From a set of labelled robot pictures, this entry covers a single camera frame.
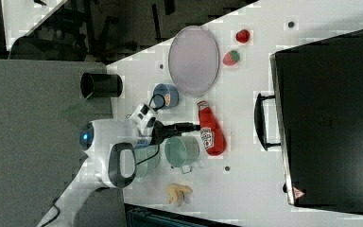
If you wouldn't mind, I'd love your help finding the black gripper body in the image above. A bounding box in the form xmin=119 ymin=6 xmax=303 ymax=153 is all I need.
xmin=151 ymin=121 xmax=174 ymax=145

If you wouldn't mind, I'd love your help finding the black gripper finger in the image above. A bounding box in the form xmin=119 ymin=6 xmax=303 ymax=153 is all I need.
xmin=172 ymin=122 xmax=200 ymax=132

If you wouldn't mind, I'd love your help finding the red plush ketchup bottle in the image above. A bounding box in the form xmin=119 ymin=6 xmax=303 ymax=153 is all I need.
xmin=197 ymin=100 xmax=226 ymax=156

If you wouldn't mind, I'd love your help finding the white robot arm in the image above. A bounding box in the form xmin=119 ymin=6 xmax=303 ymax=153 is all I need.
xmin=36 ymin=118 xmax=200 ymax=227

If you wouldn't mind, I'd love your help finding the green mug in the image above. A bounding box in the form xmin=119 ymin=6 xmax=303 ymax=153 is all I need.
xmin=164 ymin=136 xmax=199 ymax=174

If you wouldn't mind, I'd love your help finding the orange slice toy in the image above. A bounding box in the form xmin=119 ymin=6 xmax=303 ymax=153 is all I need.
xmin=164 ymin=94 xmax=170 ymax=106

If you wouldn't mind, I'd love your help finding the blue bowl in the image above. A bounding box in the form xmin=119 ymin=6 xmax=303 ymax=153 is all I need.
xmin=153 ymin=83 xmax=179 ymax=109

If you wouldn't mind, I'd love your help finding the grey round plate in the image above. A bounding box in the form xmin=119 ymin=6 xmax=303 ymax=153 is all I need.
xmin=168 ymin=26 xmax=219 ymax=97

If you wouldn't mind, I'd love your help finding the red plush strawberry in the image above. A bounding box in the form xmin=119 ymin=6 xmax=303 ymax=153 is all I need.
xmin=222 ymin=50 xmax=240 ymax=66

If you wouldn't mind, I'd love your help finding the black cylinder cup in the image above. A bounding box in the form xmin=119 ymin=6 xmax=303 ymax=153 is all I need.
xmin=80 ymin=73 xmax=123 ymax=98

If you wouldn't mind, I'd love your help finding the red plush tomato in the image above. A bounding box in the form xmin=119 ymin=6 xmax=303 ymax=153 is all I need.
xmin=235 ymin=29 xmax=251 ymax=44

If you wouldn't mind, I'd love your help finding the black toaster oven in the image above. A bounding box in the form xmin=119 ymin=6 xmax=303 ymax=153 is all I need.
xmin=270 ymin=29 xmax=363 ymax=215

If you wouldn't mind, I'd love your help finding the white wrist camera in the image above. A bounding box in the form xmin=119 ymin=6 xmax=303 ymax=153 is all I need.
xmin=129 ymin=104 xmax=157 ymax=136

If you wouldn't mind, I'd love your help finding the black cable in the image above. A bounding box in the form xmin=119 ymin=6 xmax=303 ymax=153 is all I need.
xmin=147 ymin=93 xmax=168 ymax=112

